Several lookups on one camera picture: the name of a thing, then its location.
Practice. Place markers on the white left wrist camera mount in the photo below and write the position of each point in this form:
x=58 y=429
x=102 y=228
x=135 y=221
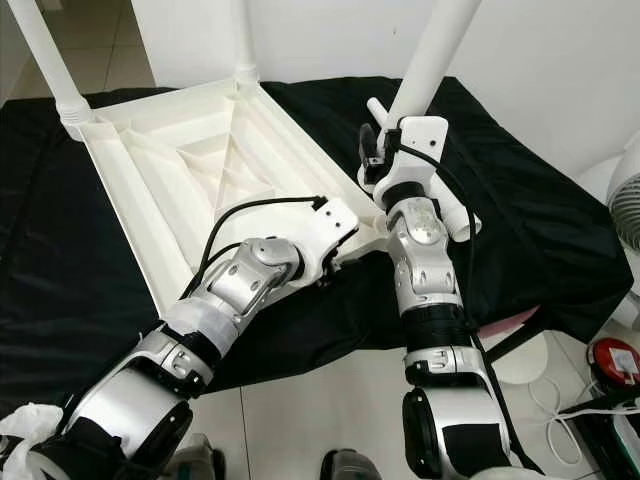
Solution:
x=330 y=230

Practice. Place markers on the white crumpled paper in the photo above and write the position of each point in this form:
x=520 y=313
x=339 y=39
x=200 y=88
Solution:
x=30 y=425

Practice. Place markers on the grey metal pole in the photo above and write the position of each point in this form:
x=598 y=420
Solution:
x=515 y=342

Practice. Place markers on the grey robot left leg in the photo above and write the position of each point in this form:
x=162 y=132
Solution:
x=195 y=465

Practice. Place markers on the grey robot right leg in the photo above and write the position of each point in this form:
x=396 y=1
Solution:
x=350 y=470

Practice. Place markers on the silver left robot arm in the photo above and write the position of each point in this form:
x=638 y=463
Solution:
x=255 y=275

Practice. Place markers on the pink plastic piece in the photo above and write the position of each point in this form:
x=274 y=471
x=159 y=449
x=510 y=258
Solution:
x=505 y=320

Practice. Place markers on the black equipment case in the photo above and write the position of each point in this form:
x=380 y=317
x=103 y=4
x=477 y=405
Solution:
x=610 y=445

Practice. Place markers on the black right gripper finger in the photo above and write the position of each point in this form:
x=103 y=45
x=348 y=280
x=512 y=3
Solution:
x=371 y=153

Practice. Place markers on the white round floor base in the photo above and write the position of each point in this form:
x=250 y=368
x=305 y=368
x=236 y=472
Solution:
x=525 y=365

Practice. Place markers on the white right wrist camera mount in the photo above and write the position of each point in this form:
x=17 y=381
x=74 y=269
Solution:
x=425 y=135

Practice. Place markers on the white round floor fan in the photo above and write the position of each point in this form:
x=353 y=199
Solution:
x=622 y=190

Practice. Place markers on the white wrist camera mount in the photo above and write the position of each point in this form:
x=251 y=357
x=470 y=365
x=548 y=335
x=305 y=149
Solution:
x=425 y=135
x=330 y=230

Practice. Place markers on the grey robot leg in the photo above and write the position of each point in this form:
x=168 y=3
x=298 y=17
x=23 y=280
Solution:
x=195 y=465
x=350 y=470

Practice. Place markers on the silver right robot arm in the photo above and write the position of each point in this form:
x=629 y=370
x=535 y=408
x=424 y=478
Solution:
x=420 y=240

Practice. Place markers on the black cloth table cover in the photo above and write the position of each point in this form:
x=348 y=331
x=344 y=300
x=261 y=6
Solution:
x=540 y=230

